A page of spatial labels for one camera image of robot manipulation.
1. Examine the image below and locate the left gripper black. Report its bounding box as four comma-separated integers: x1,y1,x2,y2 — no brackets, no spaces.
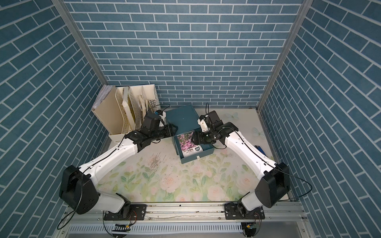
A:
149,123,179,142

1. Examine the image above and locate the purple flower seed bag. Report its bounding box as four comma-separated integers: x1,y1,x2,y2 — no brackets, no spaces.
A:
177,131,203,157

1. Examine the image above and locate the teal top drawer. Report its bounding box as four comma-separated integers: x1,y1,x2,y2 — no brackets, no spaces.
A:
173,130,214,164

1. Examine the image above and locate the teal drawer cabinet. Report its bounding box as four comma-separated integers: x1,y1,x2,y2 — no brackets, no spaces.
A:
166,105,200,136

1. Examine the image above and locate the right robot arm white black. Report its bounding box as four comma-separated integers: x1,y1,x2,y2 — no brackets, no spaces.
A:
191,120,290,219

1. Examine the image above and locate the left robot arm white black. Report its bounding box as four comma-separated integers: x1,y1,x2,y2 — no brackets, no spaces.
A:
59,124,178,220

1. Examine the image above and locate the white book in rack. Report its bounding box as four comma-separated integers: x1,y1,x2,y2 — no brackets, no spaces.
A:
122,86,136,131

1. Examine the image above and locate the white file organizer rack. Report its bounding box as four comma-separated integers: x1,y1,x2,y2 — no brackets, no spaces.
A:
109,84,161,142

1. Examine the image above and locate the floral table mat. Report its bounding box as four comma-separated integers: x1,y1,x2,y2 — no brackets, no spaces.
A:
104,108,276,203

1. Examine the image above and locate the blue black tool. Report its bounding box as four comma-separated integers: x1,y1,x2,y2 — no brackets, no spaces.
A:
255,145,267,156

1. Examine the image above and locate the beige folder with papers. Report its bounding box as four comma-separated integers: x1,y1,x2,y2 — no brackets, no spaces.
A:
91,85,123,135

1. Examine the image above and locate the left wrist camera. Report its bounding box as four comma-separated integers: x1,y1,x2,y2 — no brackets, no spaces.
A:
140,110,165,134

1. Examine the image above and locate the aluminium mounting rail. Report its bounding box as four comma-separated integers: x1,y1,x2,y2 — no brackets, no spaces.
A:
61,202,309,224

